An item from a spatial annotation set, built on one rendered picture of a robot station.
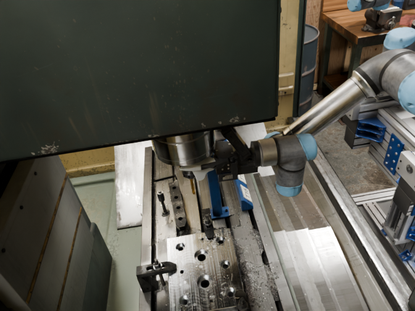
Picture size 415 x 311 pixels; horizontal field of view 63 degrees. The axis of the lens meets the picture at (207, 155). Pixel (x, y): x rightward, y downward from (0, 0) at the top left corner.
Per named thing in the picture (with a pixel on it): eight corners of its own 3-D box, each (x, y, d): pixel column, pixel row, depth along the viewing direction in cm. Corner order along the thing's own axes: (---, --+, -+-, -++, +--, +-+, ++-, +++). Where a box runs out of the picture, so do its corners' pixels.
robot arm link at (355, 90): (388, 28, 94) (252, 137, 110) (412, 41, 85) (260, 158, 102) (404, 56, 100) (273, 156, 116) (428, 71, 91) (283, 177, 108)
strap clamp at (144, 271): (180, 277, 119) (173, 252, 110) (181, 286, 116) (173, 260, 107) (143, 284, 119) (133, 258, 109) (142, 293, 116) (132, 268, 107)
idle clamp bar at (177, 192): (180, 191, 153) (179, 180, 149) (190, 235, 133) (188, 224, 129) (170, 193, 152) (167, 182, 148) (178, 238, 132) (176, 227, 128)
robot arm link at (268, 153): (278, 149, 86) (269, 131, 92) (260, 151, 86) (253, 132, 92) (276, 171, 91) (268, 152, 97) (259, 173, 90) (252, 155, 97)
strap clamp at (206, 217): (212, 226, 136) (208, 199, 126) (217, 253, 125) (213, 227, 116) (204, 227, 135) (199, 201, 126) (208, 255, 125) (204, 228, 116)
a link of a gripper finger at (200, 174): (185, 189, 87) (218, 178, 90) (182, 171, 84) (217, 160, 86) (181, 181, 90) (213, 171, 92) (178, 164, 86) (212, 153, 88)
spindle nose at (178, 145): (160, 131, 94) (150, 92, 87) (217, 128, 92) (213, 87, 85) (148, 168, 82) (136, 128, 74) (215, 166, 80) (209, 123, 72)
